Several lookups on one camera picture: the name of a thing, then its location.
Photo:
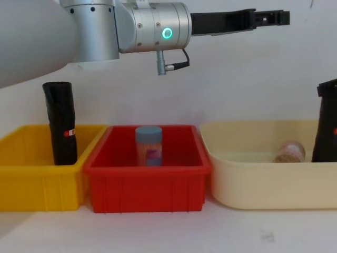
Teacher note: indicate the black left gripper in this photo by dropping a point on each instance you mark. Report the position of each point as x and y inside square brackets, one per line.
[218, 23]

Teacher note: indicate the clear jar with brown contents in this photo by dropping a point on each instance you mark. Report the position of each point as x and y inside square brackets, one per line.
[289, 152]

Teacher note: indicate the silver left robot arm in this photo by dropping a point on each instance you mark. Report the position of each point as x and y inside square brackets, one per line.
[100, 29]

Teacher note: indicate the cream plastic tub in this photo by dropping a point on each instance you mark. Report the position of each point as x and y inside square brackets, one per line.
[263, 184]

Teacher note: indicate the red plastic bin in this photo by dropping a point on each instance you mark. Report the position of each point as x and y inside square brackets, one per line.
[147, 187]

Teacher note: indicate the yellow plastic bin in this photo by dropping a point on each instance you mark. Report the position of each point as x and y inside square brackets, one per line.
[39, 182]

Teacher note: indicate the clear jar with grey-blue lid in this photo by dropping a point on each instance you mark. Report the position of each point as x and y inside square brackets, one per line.
[149, 145]

